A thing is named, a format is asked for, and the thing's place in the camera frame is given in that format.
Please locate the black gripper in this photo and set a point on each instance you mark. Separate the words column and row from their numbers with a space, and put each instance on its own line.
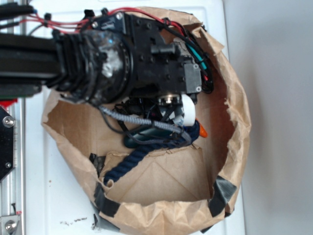
column 137, row 62

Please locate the orange toy carrot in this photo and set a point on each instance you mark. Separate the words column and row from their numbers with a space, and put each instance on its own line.
column 202, row 132

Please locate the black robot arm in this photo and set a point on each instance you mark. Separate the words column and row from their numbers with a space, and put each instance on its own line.
column 69, row 62

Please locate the dark green toy cucumber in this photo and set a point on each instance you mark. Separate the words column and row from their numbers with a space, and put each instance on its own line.
column 135, row 139

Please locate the brown paper bag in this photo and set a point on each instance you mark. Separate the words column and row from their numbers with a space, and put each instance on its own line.
column 171, row 191

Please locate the white plastic tray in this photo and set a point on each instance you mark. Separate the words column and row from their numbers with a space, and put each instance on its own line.
column 55, row 204

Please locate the black mounting plate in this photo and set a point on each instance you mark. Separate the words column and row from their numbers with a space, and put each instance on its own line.
column 7, row 123

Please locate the aluminium frame rail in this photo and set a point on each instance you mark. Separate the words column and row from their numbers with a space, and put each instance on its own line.
column 12, row 169

